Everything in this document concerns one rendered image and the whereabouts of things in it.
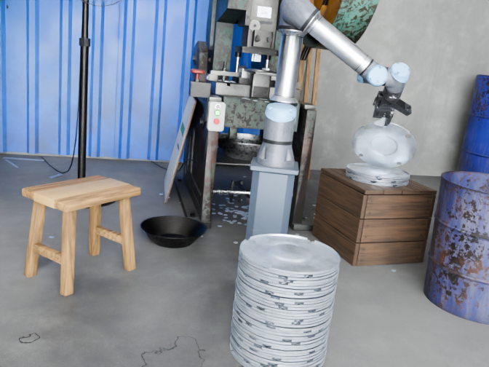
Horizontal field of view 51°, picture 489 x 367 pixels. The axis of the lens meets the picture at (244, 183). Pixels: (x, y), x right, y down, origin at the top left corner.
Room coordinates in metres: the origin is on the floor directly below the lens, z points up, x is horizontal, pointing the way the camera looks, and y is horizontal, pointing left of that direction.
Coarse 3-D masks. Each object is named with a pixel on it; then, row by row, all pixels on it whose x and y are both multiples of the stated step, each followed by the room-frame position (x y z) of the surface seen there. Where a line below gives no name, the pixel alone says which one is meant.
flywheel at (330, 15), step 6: (312, 0) 3.13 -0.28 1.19; (318, 0) 3.05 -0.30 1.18; (330, 0) 2.86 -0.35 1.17; (336, 0) 2.78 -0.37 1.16; (318, 6) 3.04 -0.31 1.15; (324, 6) 2.98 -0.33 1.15; (330, 6) 2.85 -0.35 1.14; (336, 6) 2.77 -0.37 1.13; (324, 12) 2.94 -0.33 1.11; (330, 12) 2.84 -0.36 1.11; (336, 12) 2.67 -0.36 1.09; (330, 18) 2.83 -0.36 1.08; (312, 36) 2.96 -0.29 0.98
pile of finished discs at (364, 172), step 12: (348, 168) 2.36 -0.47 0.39; (360, 168) 2.40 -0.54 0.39; (372, 168) 2.40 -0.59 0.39; (384, 168) 2.47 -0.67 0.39; (396, 168) 2.47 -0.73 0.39; (360, 180) 2.31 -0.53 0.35; (372, 180) 2.25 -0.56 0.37; (384, 180) 2.24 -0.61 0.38; (396, 180) 2.25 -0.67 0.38; (408, 180) 2.33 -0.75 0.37
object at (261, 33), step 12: (264, 0) 2.71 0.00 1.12; (276, 0) 2.73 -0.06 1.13; (252, 12) 2.70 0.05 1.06; (264, 12) 2.71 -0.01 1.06; (276, 12) 2.73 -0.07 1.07; (252, 24) 2.69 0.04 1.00; (264, 24) 2.72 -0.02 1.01; (276, 24) 2.73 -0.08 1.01; (252, 36) 2.70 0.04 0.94; (264, 36) 2.69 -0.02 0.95; (264, 48) 2.72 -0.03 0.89
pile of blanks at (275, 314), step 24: (240, 264) 1.36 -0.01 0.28; (240, 288) 1.34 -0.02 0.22; (264, 288) 1.28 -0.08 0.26; (288, 288) 1.28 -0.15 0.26; (312, 288) 1.27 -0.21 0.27; (240, 312) 1.33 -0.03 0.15; (264, 312) 1.27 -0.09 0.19; (288, 312) 1.26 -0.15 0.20; (312, 312) 1.29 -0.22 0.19; (240, 336) 1.32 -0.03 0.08; (264, 336) 1.27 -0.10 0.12; (288, 336) 1.27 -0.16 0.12; (312, 336) 1.28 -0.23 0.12; (240, 360) 1.31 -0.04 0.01; (264, 360) 1.26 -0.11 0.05; (288, 360) 1.26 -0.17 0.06; (312, 360) 1.29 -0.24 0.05
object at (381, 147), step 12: (360, 132) 2.36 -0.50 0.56; (372, 132) 2.34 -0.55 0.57; (384, 132) 2.32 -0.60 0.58; (396, 132) 2.30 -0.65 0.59; (408, 132) 2.28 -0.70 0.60; (360, 144) 2.40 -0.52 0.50; (372, 144) 2.39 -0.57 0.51; (384, 144) 2.37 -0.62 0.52; (396, 144) 2.35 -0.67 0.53; (408, 144) 2.32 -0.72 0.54; (372, 156) 2.43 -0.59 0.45; (384, 156) 2.40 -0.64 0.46; (396, 156) 2.38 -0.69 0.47; (408, 156) 2.36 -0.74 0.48
